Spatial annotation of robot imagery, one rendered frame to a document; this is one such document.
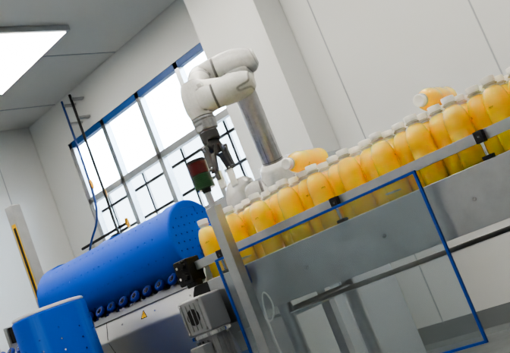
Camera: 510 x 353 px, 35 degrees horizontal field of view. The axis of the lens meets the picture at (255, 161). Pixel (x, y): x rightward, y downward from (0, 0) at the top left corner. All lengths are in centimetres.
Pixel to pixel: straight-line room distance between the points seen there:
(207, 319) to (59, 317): 65
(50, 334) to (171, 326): 44
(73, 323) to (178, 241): 49
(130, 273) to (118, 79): 481
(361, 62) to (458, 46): 78
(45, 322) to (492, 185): 168
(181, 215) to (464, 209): 122
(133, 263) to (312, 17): 340
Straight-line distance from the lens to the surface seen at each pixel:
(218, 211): 257
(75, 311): 313
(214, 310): 273
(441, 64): 558
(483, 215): 228
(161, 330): 318
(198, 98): 312
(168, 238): 304
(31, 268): 441
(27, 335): 314
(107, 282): 333
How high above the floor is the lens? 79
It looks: 9 degrees up
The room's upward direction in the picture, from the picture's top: 22 degrees counter-clockwise
